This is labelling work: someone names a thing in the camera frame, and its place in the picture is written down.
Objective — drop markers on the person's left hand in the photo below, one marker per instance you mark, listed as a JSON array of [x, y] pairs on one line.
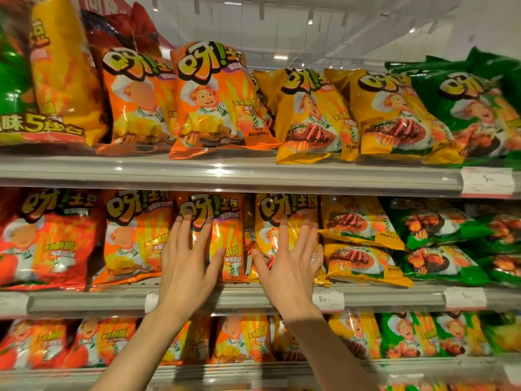
[[183, 280]]

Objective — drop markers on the person's right hand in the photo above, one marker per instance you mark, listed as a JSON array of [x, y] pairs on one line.
[[293, 285]]

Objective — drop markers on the yellow steak snack packet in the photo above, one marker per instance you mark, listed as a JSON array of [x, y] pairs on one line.
[[309, 126], [390, 122], [285, 207]]

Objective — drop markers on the shelf row of bags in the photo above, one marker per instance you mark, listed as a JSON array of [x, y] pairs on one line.
[[468, 113], [411, 333], [427, 387]]

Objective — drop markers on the red tomato snack packet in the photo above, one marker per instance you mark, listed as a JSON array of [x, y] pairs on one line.
[[53, 248]]

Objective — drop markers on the red tomato chip bags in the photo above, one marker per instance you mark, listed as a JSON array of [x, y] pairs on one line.
[[36, 346]]

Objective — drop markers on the large red multipack snack bag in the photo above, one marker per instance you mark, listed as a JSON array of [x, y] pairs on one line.
[[138, 28], [65, 77]]

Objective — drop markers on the person's left forearm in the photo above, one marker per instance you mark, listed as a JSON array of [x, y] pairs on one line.
[[138, 358]]

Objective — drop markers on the person's right forearm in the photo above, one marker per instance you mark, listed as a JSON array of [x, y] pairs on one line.
[[329, 358]]

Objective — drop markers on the white price tag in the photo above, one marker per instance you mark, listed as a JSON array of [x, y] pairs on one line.
[[465, 299], [328, 302], [513, 375], [151, 302], [487, 183], [12, 306]]

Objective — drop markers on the red hanging sign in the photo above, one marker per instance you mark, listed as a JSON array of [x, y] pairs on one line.
[[101, 4]]

